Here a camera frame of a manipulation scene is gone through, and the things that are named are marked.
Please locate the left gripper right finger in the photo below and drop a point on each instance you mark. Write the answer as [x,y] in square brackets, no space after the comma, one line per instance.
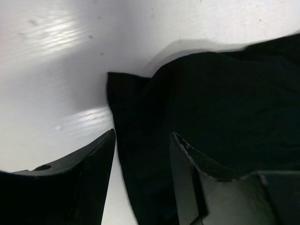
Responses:
[208,193]

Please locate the black t-shirt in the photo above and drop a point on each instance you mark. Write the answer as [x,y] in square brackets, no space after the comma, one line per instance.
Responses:
[241,109]

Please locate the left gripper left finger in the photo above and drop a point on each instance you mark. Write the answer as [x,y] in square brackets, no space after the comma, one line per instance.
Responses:
[69,191]

